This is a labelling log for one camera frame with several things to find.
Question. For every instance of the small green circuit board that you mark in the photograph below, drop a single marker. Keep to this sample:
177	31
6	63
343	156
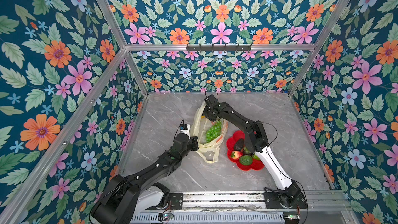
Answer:
165	217

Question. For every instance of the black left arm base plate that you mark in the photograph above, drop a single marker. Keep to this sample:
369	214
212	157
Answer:
176	201

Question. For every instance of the red flower-shaped plate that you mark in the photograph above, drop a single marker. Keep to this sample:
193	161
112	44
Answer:
256	166

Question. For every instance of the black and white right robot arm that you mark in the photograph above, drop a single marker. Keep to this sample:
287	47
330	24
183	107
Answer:
257	142

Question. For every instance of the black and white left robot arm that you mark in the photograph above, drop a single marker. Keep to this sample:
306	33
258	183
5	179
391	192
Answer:
120	197

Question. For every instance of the green fake lime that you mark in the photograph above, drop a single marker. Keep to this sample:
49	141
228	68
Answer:
246	160

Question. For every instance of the green fake bell pepper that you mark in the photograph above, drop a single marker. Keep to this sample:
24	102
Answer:
255	157

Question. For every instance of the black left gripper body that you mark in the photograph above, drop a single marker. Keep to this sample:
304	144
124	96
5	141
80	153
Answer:
191	146

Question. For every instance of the cream plastic bag with fruit print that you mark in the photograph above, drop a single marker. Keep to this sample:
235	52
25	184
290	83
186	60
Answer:
209	152

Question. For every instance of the aluminium front frame rail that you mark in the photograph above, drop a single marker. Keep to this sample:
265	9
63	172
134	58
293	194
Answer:
318	200

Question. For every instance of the green fake grape bunch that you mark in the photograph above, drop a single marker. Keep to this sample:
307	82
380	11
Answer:
213	132

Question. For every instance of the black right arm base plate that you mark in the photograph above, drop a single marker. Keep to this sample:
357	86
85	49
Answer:
287	200

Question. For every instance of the black hook rail on wall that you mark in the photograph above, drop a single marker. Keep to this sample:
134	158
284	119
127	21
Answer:
219	47

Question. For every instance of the red fake strawberry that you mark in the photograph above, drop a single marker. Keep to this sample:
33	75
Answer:
236	155

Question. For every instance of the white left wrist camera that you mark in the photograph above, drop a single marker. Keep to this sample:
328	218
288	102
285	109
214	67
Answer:
184	129

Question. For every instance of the right small circuit board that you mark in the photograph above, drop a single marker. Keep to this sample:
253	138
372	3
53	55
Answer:
291	218

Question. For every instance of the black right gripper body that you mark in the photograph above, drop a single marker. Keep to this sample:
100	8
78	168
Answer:
208	112

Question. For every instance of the dark fake avocado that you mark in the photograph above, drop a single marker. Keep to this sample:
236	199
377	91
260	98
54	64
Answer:
239	145

